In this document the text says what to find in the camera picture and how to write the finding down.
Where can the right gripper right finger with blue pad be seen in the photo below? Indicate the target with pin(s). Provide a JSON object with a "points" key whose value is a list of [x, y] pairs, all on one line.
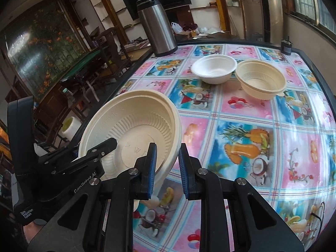
{"points": [[233, 210]]}

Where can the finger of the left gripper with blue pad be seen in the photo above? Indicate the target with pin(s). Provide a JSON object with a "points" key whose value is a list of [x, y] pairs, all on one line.
{"points": [[63, 168]]}

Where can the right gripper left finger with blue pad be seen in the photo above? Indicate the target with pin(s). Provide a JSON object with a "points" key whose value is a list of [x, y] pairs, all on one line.
{"points": [[100, 216]]}

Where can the beige plastic bowl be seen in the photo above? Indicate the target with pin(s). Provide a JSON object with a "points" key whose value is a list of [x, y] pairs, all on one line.
{"points": [[135, 119], [260, 79]]}

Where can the large white foam bowl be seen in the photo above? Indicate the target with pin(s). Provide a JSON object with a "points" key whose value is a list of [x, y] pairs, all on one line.
{"points": [[141, 201]]}

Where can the white tape roll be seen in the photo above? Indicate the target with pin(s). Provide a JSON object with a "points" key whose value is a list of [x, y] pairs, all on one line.
{"points": [[69, 128]]}

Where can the colourful printed tablecloth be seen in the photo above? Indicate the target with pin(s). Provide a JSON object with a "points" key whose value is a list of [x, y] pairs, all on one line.
{"points": [[285, 147]]}

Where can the green mahjong table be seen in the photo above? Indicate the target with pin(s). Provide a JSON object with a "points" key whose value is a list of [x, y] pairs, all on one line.
{"points": [[80, 72]]}

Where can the dark wooden chair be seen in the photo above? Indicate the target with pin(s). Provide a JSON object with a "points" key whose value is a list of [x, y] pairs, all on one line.
{"points": [[110, 53]]}

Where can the framed floral painting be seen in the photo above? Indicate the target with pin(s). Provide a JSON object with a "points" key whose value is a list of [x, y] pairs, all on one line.
{"points": [[42, 45]]}

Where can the stainless steel thermos jug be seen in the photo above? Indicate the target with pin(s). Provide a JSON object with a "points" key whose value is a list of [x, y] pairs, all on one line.
{"points": [[157, 27]]}

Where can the small white foam bowl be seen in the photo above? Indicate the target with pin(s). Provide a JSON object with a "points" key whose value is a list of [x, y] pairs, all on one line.
{"points": [[214, 69]]}

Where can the white plastic bag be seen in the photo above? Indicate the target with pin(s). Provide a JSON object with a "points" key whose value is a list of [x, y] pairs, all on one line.
{"points": [[177, 29]]}

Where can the small black jar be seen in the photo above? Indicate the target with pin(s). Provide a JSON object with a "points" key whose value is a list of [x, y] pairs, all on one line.
{"points": [[286, 46]]}

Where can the tall standing air conditioner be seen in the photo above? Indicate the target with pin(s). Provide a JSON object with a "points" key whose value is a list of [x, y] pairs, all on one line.
{"points": [[273, 21]]}

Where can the white wall shelving unit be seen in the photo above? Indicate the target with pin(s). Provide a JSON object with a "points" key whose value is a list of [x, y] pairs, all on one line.
{"points": [[204, 13]]}

